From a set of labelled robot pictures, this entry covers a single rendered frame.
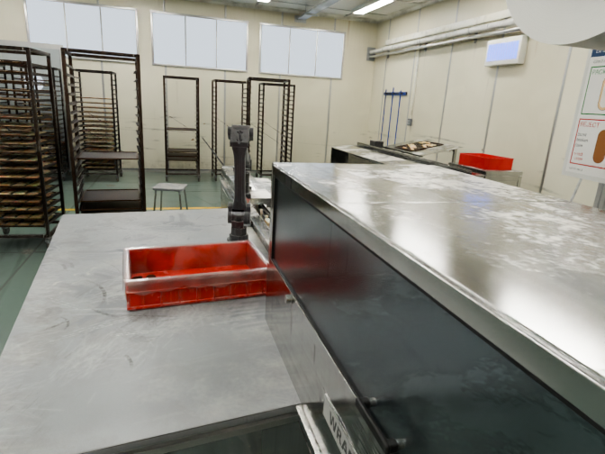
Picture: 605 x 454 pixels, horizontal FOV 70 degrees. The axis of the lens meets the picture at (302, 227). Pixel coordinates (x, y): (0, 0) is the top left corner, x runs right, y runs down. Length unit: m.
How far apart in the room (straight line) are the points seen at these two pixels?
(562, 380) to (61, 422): 0.92
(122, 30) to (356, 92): 4.67
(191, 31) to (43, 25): 2.45
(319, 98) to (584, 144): 8.02
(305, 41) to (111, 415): 8.79
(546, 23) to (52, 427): 1.07
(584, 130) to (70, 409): 1.68
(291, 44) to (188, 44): 1.99
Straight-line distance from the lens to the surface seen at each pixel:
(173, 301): 1.45
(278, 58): 9.25
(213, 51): 9.04
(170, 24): 9.05
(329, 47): 9.57
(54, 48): 9.15
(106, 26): 9.10
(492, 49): 6.64
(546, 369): 0.38
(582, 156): 1.74
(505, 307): 0.42
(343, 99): 9.65
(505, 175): 5.33
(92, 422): 1.05
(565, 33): 0.62
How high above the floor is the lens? 1.46
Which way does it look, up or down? 16 degrees down
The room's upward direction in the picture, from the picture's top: 3 degrees clockwise
